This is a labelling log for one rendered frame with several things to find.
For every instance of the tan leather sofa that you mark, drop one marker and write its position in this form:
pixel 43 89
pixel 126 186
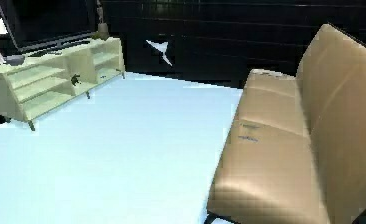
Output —
pixel 277 156

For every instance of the black television set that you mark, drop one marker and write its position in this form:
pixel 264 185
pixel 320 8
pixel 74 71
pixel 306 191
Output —
pixel 47 20

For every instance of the pale green television stand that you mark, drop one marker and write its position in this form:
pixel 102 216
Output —
pixel 44 86

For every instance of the tan vase with twigs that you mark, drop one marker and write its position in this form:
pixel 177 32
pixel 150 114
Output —
pixel 103 30

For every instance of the grey bowl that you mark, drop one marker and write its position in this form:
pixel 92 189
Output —
pixel 14 60

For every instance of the small dark figurine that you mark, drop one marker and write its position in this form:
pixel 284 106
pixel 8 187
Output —
pixel 75 79

